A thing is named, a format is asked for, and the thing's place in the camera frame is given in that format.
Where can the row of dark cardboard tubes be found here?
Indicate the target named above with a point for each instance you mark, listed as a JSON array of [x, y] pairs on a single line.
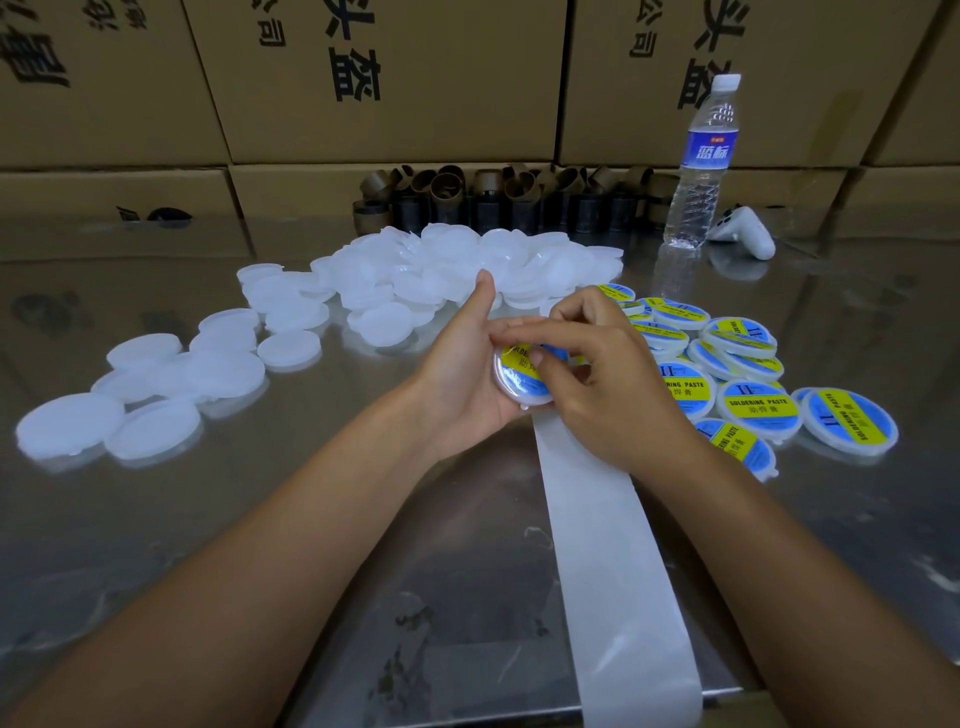
[[465, 198]]

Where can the stack of brown cardboard boxes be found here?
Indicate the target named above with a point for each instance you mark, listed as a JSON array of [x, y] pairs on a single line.
[[398, 75]]

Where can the clear plastic water bottle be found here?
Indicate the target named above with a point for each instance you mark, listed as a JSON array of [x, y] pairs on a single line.
[[702, 162]]

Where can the person's left forearm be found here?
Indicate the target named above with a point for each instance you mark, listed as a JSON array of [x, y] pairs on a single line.
[[210, 600]]

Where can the person's right hand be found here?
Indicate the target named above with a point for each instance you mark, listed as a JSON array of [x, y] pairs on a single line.
[[630, 398]]

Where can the person's right forearm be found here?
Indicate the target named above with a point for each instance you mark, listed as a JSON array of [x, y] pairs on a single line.
[[833, 608]]

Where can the sticker roll with backing strip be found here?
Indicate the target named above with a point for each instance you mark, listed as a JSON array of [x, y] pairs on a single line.
[[615, 585]]

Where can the person's left hand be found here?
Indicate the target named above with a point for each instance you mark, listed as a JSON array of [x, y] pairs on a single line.
[[450, 398]]

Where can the pile of white plastic lids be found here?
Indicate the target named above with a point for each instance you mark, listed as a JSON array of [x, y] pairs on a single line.
[[398, 267]]

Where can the white handheld controller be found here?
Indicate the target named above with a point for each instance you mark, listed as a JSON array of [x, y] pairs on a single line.
[[744, 234]]

